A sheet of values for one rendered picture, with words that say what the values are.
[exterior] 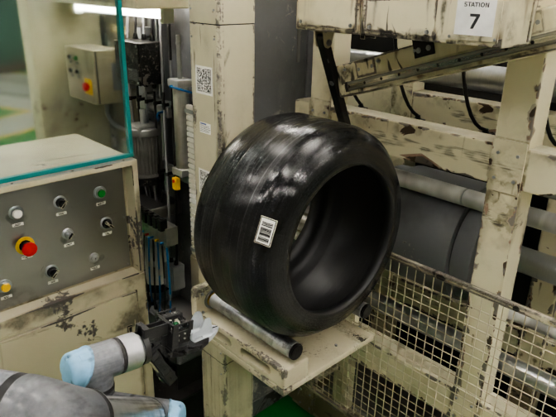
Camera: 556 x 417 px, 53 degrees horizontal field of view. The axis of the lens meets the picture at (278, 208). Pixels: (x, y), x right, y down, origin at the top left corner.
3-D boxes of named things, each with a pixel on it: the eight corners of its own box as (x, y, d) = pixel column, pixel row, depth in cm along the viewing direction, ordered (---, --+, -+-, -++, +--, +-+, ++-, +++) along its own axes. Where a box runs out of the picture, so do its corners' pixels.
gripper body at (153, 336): (197, 319, 122) (148, 335, 114) (194, 354, 125) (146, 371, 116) (177, 305, 127) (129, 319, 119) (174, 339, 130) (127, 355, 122)
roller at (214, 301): (221, 294, 166) (212, 308, 165) (213, 288, 163) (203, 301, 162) (306, 348, 143) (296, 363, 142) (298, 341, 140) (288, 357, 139)
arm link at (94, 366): (58, 385, 111) (56, 346, 109) (109, 367, 119) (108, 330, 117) (75, 403, 106) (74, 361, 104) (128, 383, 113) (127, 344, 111)
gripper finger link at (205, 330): (227, 314, 129) (194, 325, 123) (225, 337, 131) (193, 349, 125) (218, 309, 132) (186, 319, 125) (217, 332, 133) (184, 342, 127)
